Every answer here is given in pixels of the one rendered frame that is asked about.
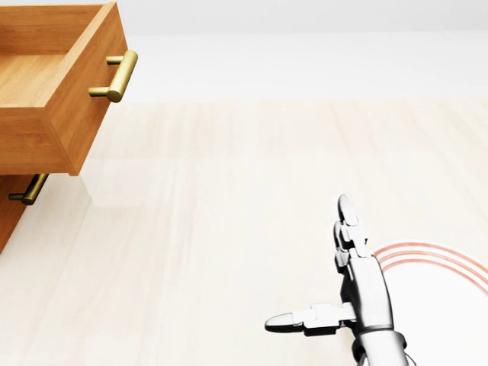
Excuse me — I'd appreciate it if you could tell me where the silver robot right hand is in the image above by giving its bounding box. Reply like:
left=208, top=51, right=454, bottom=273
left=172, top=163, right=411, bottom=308
left=264, top=194, right=395, bottom=337

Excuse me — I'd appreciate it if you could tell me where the white plate with red rings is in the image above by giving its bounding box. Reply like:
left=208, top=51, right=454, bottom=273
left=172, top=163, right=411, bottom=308
left=371, top=239, right=488, bottom=366

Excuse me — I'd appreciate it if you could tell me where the closed wooden drawer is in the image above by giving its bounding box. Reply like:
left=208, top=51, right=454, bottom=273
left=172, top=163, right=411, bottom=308
left=0, top=173, right=43, bottom=255

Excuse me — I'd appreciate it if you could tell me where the open wooden drawer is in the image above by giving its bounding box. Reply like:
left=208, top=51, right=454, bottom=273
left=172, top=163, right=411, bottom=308
left=0, top=2, right=129, bottom=177

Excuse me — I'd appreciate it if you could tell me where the brass drawer handle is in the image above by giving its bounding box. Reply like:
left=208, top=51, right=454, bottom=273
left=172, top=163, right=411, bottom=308
left=8, top=173, right=50, bottom=206
left=88, top=50, right=139, bottom=103

